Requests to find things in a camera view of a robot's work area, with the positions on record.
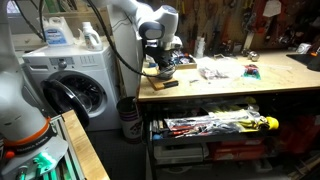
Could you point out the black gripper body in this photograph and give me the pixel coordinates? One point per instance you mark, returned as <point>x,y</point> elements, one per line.
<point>161,57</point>

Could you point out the silver metal tin can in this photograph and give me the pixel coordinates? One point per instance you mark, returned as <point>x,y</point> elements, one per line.
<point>165,74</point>

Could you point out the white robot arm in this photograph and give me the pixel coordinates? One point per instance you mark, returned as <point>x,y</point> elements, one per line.
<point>32,147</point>

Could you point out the wooden cutting board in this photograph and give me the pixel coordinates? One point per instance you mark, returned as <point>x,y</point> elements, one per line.
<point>157,83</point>

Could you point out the clear plastic bag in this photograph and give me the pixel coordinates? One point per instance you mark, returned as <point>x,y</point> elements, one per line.
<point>221,68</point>

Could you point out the grey trash bin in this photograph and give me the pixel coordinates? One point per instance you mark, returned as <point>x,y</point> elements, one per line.
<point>130,118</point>

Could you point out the small white detergent bottle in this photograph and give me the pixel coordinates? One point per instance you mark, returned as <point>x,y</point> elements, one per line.
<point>91,37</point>

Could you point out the white washing machine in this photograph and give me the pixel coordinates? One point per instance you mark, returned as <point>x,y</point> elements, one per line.
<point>74,78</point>

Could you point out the white detergent jug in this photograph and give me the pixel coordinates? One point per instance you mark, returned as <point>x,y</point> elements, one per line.
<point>57,32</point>

